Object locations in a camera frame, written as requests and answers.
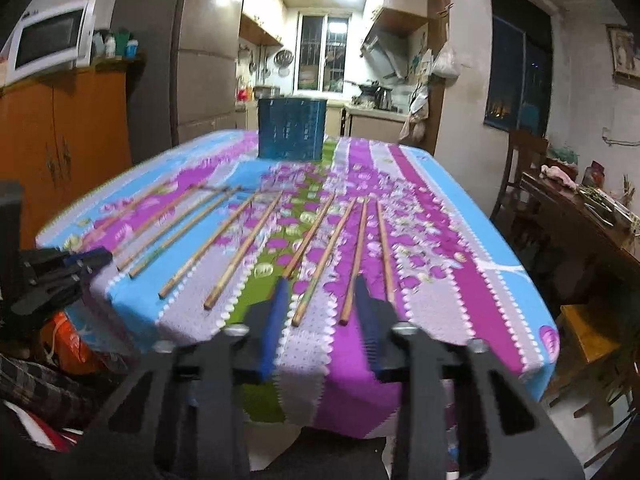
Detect white microwave oven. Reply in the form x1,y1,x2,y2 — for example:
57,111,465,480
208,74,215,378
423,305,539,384
6,0,96,86

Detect range hood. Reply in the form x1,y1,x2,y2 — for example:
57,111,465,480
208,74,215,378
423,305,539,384
360,26,410,81

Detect orange wooden cabinet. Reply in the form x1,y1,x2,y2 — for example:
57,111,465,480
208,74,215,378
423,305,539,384
1,58,145,248

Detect dark wooden chair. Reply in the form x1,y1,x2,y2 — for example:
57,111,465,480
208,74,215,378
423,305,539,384
489,129,549,222

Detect kitchen window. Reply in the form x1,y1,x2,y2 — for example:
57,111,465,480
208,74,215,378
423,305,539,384
295,14,349,93

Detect white bottle on cabinet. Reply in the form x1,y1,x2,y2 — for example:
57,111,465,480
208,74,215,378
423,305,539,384
104,35,117,58

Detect kitchen counter cabinets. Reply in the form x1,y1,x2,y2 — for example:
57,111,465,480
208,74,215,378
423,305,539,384
235,100,407,143

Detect blue lidded jar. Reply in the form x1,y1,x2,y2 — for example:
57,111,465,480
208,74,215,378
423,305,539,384
125,39,139,60

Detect dark window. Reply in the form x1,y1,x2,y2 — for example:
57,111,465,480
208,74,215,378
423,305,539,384
484,0,553,136

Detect blue perforated utensil basket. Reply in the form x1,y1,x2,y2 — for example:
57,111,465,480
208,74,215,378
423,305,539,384
257,96,326,162

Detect colourful floral tablecloth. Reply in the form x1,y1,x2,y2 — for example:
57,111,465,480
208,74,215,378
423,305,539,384
36,131,560,438

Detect green container on cabinet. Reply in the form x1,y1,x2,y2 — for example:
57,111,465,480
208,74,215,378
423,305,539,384
114,29,131,58

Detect dark wooden side table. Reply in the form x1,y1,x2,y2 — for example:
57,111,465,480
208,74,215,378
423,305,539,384
518,172,639,313

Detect white plastic bag hanging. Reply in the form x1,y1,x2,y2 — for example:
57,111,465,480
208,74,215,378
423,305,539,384
431,41,460,80

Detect wooden chopstick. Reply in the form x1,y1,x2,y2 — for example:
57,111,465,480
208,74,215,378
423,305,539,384
158,191,259,299
70,182,166,252
116,185,230,271
109,181,212,256
128,186,241,278
338,197,369,326
282,192,335,280
292,198,357,327
376,202,395,304
203,191,284,310

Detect framed wall picture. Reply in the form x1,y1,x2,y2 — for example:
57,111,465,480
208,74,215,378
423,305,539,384
606,25,639,81

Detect grey refrigerator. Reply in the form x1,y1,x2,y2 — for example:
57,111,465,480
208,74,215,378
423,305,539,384
111,0,243,164

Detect black wok on stove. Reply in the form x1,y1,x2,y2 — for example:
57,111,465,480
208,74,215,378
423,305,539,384
345,80,393,101

